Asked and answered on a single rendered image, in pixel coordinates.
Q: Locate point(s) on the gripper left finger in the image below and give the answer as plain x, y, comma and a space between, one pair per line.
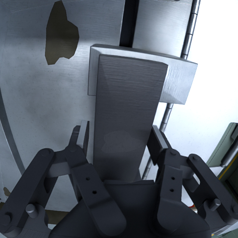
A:
87, 178

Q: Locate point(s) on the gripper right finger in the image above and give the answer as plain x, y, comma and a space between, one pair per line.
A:
172, 186

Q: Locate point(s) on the light steel insert block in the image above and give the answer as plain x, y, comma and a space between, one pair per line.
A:
178, 80

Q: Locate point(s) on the white tank door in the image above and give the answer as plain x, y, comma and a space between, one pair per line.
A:
213, 55

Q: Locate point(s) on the green cabinet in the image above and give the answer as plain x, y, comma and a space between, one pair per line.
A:
215, 159

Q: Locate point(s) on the steel slotted machine table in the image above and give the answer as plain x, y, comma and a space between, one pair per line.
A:
37, 104

